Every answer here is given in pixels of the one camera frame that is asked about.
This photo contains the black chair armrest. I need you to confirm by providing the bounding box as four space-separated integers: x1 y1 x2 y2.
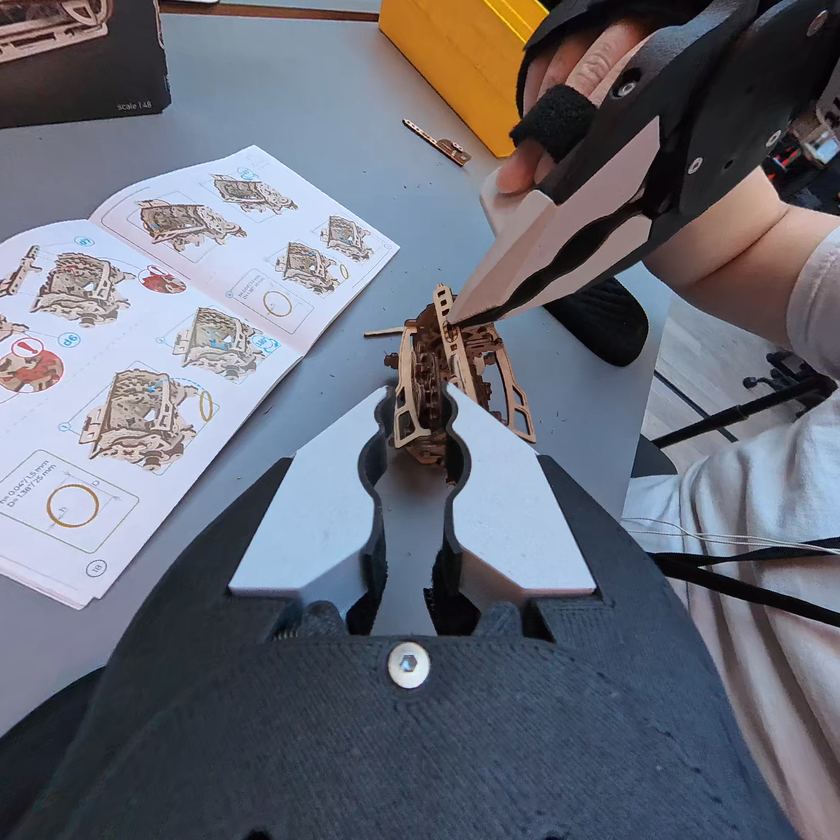
543 276 651 368

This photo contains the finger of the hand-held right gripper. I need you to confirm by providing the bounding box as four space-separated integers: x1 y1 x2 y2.
471 215 653 325
451 117 662 324

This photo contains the yellow box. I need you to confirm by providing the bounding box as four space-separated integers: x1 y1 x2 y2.
378 0 551 159

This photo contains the person's right forearm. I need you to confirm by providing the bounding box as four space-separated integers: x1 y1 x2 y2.
642 164 840 378

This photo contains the person's white shirt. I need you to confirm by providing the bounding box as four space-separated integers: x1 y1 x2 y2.
620 367 840 840

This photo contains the thin white cable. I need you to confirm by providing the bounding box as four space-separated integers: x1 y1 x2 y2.
623 517 840 557

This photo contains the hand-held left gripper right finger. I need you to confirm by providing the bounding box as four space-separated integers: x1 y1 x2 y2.
428 383 599 636

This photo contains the black model kit box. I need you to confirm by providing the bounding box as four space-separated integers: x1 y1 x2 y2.
0 0 173 130

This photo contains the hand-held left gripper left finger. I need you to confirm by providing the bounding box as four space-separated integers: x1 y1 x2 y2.
227 386 389 636

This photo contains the illustrated instruction booklet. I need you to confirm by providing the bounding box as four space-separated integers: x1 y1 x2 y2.
0 144 401 611

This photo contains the black strap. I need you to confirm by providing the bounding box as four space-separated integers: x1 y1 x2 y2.
648 537 840 627

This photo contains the person's right hand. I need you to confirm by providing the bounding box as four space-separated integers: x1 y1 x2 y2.
495 16 657 196

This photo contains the wooden mechanical model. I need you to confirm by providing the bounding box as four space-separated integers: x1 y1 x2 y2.
364 282 538 488

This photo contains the small wooden strip part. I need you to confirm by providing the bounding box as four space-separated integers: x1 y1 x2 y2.
402 118 473 166

